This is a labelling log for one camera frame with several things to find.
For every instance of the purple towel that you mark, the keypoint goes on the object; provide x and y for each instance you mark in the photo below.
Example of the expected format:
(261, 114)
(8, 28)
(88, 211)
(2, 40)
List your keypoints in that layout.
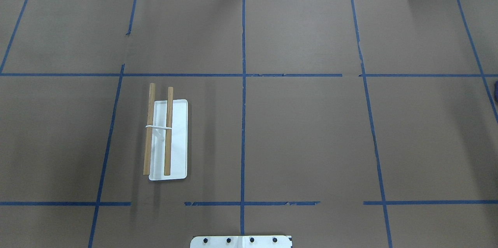
(495, 91)

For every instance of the white towel rack base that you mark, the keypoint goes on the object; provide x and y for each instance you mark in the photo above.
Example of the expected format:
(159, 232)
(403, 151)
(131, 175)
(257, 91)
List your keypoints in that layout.
(179, 142)

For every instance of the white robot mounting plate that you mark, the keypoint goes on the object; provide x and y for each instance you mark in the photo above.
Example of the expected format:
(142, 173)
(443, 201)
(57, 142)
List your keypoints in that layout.
(257, 241)

